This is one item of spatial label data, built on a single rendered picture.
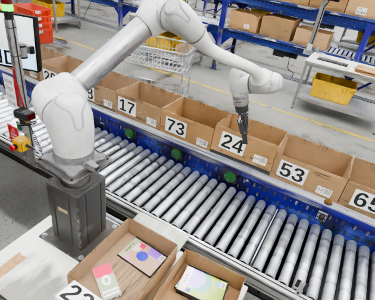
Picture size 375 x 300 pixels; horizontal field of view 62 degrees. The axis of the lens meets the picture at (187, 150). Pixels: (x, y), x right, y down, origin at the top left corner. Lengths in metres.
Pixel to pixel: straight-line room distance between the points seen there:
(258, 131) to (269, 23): 4.16
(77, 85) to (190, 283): 0.94
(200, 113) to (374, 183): 1.19
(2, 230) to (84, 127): 1.74
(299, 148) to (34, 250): 1.59
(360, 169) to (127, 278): 1.46
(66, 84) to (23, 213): 1.72
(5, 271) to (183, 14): 1.27
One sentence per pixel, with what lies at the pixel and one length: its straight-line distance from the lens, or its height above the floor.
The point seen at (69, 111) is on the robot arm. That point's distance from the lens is 1.18.
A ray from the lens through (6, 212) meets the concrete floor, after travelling 2.96.
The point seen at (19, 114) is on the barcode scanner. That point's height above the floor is 1.08.
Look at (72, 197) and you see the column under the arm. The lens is 1.35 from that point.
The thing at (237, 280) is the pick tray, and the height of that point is 0.82.
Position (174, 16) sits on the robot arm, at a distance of 1.33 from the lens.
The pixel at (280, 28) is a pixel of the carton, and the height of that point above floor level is 0.97.
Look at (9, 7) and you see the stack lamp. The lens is 1.88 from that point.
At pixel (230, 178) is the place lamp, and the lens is 1.96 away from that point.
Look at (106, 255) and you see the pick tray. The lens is 1.54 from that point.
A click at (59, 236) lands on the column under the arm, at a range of 1.63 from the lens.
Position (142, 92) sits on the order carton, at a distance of 2.53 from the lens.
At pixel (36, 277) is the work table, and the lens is 1.53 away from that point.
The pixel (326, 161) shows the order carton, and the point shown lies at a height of 0.96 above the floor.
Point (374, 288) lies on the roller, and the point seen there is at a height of 0.75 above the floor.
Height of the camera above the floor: 1.96
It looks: 33 degrees down
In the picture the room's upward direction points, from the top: 9 degrees clockwise
